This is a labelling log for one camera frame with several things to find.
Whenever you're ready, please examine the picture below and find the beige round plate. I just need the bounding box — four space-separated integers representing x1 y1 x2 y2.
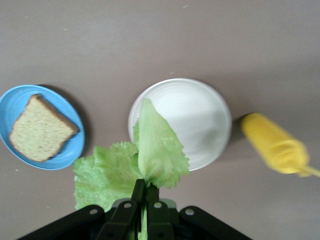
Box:
127 77 233 172

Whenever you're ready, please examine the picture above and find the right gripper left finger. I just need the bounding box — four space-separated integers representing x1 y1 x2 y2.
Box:
17 179 146 240

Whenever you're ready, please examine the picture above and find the yellow squeeze bottle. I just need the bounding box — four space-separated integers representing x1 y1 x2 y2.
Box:
239 112 320 179

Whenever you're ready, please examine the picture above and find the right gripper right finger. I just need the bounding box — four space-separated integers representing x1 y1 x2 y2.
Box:
147 186 253 240

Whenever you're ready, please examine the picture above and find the brown toast bread slice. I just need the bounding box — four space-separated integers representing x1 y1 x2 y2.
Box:
8 93 81 163

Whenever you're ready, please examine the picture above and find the blue round plate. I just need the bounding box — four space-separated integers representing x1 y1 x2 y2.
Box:
0 84 86 171

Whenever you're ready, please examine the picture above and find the green lettuce leaf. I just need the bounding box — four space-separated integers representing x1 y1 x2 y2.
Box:
72 97 191 240

